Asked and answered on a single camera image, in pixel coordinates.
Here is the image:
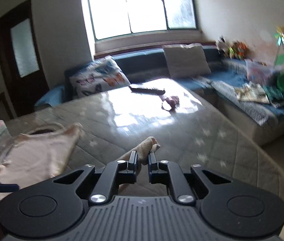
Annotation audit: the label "clear plastic storage box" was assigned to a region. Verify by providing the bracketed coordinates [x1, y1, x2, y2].
[245, 59, 277, 85]

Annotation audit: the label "beige cream garment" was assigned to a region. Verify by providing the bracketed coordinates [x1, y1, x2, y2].
[0, 122, 162, 201]

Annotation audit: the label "stuffed plush toys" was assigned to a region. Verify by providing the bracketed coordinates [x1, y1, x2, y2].
[216, 36, 249, 60]

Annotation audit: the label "black remote control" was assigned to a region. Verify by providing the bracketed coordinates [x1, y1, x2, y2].
[128, 84, 165, 96]

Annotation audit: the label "pink hair clip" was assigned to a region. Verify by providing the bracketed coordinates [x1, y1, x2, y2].
[160, 96, 179, 111]

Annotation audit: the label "dark wooden door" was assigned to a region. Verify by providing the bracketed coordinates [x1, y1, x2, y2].
[0, 0, 49, 116]

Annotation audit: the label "light blue cushion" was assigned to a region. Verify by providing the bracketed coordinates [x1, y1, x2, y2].
[34, 84, 65, 108]

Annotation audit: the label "window with green frame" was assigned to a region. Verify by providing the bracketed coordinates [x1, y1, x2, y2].
[88, 0, 197, 40]

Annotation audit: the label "colourful toy pinwheel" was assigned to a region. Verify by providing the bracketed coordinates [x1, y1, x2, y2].
[273, 25, 284, 66]

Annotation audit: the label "white grey cushion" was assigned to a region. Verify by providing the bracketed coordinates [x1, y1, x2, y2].
[162, 43, 211, 79]

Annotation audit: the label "round black induction cooktop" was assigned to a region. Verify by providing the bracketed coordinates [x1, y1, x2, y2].
[26, 124, 63, 135]

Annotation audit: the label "butterfly print pillow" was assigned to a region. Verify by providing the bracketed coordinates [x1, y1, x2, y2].
[70, 55, 130, 98]

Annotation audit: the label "quilted grey star tablecloth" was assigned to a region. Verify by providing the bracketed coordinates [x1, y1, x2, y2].
[0, 77, 284, 241]

